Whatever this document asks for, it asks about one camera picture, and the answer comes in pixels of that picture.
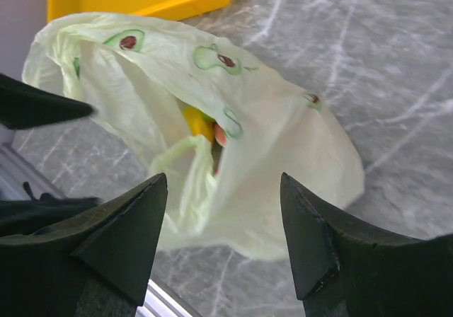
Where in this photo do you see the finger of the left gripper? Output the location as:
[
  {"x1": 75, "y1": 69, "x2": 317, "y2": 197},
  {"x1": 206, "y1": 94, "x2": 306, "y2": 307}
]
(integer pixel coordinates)
[
  {"x1": 0, "y1": 74, "x2": 95, "y2": 130},
  {"x1": 1, "y1": 182, "x2": 99, "y2": 236}
]

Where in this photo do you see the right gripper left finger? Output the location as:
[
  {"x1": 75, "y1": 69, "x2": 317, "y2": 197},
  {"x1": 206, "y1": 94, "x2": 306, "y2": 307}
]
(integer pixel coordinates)
[{"x1": 0, "y1": 172, "x2": 168, "y2": 317}]

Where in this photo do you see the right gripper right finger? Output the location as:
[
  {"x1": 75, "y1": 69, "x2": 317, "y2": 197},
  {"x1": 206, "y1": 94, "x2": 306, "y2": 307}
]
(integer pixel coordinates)
[{"x1": 280, "y1": 174, "x2": 452, "y2": 316}]

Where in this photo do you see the green plastic bag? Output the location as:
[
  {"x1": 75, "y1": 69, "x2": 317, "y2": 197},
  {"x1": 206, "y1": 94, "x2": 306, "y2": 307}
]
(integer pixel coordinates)
[{"x1": 22, "y1": 13, "x2": 365, "y2": 260}]

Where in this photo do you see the yellow toy fruit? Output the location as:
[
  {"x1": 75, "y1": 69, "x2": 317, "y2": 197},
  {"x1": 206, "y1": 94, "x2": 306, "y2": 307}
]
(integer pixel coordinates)
[{"x1": 183, "y1": 106, "x2": 214, "y2": 143}]

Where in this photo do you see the red toy fruit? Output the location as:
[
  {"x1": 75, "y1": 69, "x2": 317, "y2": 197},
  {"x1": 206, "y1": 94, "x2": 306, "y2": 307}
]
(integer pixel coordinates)
[{"x1": 214, "y1": 123, "x2": 228, "y2": 147}]

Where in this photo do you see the aluminium front rail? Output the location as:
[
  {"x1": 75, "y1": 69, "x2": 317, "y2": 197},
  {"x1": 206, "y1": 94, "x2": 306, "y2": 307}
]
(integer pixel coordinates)
[{"x1": 0, "y1": 124, "x2": 202, "y2": 317}]

